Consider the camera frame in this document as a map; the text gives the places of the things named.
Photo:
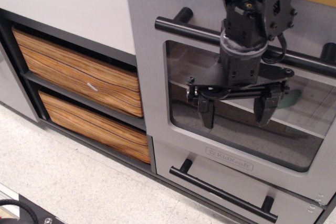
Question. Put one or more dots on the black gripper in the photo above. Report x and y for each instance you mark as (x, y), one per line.
(241, 72)

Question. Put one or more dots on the grey oven door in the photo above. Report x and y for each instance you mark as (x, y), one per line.
(294, 152)

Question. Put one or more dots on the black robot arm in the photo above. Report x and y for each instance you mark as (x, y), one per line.
(269, 18)

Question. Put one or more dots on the grey bottom drawer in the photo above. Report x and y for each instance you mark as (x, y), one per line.
(287, 207)

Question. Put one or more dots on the lower wood-grain drawer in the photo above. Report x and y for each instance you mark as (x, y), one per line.
(119, 136)

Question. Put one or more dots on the wood-grain drawer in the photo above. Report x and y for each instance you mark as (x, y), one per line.
(101, 82)
(119, 136)

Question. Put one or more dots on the upper wood-grain drawer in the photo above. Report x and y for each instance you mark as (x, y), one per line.
(101, 82)

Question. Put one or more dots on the grey toy kitchen cabinet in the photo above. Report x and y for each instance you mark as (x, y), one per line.
(103, 29)

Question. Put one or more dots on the black oven door handle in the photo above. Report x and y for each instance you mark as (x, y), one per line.
(179, 26)

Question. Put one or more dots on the black bottom drawer handle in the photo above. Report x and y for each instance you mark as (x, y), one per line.
(263, 211)

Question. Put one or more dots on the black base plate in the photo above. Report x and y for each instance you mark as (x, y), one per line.
(42, 215)

